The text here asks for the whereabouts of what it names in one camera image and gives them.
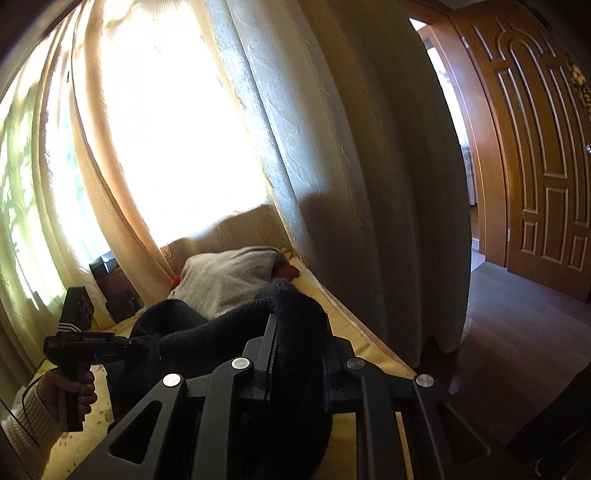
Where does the black knit sweater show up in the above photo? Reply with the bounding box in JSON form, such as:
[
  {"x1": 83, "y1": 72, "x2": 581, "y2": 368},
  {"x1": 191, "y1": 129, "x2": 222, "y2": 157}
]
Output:
[{"x1": 105, "y1": 279, "x2": 332, "y2": 479}]

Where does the left forearm cream sleeve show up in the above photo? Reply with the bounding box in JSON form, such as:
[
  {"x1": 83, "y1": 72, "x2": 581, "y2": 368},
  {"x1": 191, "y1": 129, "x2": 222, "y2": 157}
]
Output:
[{"x1": 2, "y1": 386, "x2": 62, "y2": 479}]

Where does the person's left hand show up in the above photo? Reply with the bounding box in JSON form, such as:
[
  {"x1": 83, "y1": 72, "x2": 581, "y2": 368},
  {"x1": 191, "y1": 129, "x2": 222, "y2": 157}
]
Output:
[{"x1": 36, "y1": 369, "x2": 97, "y2": 420}]

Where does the dark wooden nightstand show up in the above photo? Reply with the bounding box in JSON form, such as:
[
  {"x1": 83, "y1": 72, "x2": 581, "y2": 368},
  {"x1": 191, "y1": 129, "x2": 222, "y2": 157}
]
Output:
[{"x1": 96, "y1": 267, "x2": 142, "y2": 323}]

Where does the black box on nightstand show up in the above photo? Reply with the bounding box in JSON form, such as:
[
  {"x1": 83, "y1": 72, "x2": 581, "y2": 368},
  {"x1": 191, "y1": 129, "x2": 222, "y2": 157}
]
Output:
[{"x1": 89, "y1": 251, "x2": 119, "y2": 280}]

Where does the yellow patterned bed sheet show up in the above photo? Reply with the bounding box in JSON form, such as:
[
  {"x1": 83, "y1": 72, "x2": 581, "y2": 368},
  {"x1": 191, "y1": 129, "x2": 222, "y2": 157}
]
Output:
[{"x1": 42, "y1": 253, "x2": 415, "y2": 479}]

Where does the grey folded garment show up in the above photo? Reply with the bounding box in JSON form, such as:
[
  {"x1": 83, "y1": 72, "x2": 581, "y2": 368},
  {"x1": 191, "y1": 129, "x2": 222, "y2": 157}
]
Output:
[{"x1": 168, "y1": 246, "x2": 287, "y2": 320}]

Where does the cream patterned curtain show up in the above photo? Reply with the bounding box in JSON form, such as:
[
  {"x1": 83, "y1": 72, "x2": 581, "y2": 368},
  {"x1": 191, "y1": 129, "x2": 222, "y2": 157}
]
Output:
[{"x1": 1, "y1": 1, "x2": 470, "y2": 398}]

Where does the brown wooden door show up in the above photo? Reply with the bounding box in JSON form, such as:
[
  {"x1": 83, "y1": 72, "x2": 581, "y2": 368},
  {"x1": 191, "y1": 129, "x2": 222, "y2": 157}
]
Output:
[{"x1": 450, "y1": 1, "x2": 590, "y2": 301}]

